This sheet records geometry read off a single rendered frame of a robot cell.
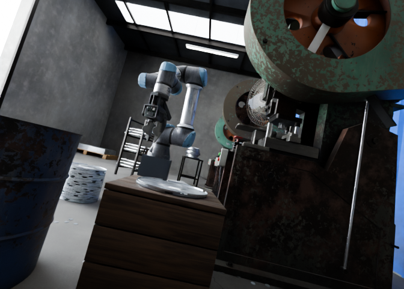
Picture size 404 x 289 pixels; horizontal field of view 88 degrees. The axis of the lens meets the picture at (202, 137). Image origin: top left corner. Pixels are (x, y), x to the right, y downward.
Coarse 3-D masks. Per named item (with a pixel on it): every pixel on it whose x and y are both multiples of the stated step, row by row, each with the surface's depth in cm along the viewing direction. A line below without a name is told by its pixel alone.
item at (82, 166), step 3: (72, 162) 170; (75, 162) 173; (72, 165) 153; (75, 165) 160; (78, 165) 163; (81, 165) 163; (84, 165) 167; (87, 165) 171; (90, 165) 180; (93, 165) 181; (81, 168) 153; (87, 168) 159; (90, 168) 162; (93, 168) 165; (96, 168) 170; (99, 168) 174; (102, 168) 179
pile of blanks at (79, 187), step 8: (72, 168) 153; (80, 168) 153; (72, 176) 152; (80, 176) 152; (88, 176) 155; (96, 176) 159; (104, 176) 168; (64, 184) 152; (72, 184) 151; (80, 184) 152; (88, 184) 155; (96, 184) 163; (64, 192) 153; (72, 192) 151; (80, 192) 152; (88, 192) 159; (96, 192) 162; (64, 200) 150; (72, 200) 150; (80, 200) 155; (88, 200) 156; (96, 200) 165
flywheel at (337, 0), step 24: (288, 0) 108; (312, 0) 108; (336, 0) 93; (360, 0) 108; (384, 0) 106; (312, 24) 106; (336, 24) 98; (384, 24) 106; (312, 48) 100; (360, 48) 104
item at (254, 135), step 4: (240, 124) 134; (244, 124) 134; (236, 128) 145; (240, 128) 142; (244, 128) 139; (248, 128) 136; (252, 128) 133; (256, 128) 133; (260, 128) 133; (252, 132) 143; (256, 132) 135; (260, 132) 135; (264, 132) 135; (272, 132) 133; (276, 132) 133; (252, 136) 139; (256, 136) 135; (260, 136) 135; (264, 136) 134; (252, 140) 137; (256, 140) 134; (256, 144) 134
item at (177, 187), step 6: (138, 180) 79; (144, 180) 84; (150, 180) 88; (156, 180) 92; (162, 180) 97; (168, 180) 100; (150, 186) 73; (156, 186) 72; (162, 186) 79; (168, 186) 80; (174, 186) 82; (180, 186) 87; (186, 186) 96; (192, 186) 98; (174, 192) 72; (180, 192) 75; (186, 192) 78; (192, 192) 82; (198, 192) 86; (204, 192) 90
